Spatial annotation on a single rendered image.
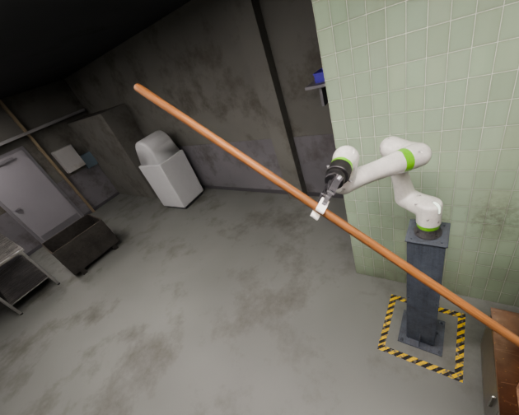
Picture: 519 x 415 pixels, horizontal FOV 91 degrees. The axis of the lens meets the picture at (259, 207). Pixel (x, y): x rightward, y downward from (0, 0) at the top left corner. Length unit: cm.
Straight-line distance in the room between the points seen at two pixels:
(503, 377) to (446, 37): 189
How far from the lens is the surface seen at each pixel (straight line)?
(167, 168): 540
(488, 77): 197
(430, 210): 172
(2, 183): 810
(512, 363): 223
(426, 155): 146
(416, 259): 197
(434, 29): 190
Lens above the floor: 250
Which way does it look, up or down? 32 degrees down
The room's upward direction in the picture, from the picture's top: 22 degrees counter-clockwise
